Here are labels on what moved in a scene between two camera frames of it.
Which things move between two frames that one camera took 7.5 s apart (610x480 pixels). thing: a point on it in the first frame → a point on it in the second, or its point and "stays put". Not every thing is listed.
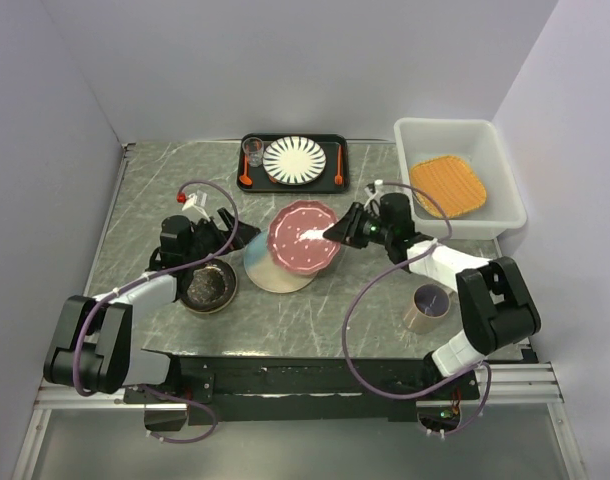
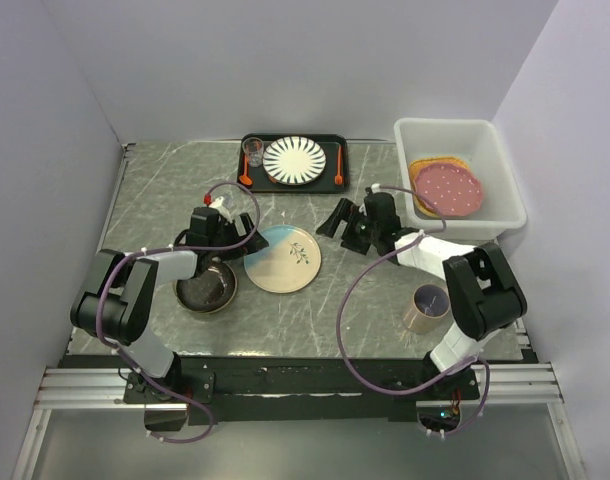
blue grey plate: (265, 273) stays put
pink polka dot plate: (296, 240) → (451, 188)
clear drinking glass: (253, 147) stays put
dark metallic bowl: (208, 288) stays put
